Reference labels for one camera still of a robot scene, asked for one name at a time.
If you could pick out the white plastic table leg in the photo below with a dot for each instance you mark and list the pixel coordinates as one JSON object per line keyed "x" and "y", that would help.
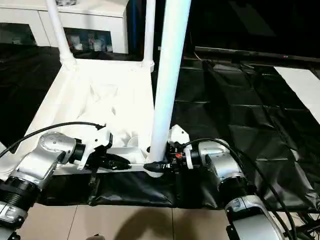
{"x": 149, "y": 30}
{"x": 170, "y": 62}
{"x": 58, "y": 30}
{"x": 2, "y": 162}

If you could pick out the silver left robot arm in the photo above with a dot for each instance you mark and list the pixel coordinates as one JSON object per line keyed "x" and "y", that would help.
{"x": 42, "y": 160}

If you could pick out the black robot foot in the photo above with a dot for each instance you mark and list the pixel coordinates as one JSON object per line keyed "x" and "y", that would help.
{"x": 96, "y": 237}

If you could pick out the black mat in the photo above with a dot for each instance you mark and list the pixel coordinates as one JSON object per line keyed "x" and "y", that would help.
{"x": 237, "y": 112}

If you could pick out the long black bar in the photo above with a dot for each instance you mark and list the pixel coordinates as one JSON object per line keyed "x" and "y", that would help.
{"x": 250, "y": 52}

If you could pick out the white flat board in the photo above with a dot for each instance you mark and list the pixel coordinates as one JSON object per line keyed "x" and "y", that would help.
{"x": 302, "y": 87}

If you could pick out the black backdrop cloth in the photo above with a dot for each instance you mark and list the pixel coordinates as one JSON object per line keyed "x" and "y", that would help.
{"x": 250, "y": 22}

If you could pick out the black and white bag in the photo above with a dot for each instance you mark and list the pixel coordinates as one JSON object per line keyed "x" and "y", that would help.
{"x": 70, "y": 2}

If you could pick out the white glass-door cabinet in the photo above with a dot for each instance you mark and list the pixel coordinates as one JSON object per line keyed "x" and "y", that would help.
{"x": 25, "y": 15}

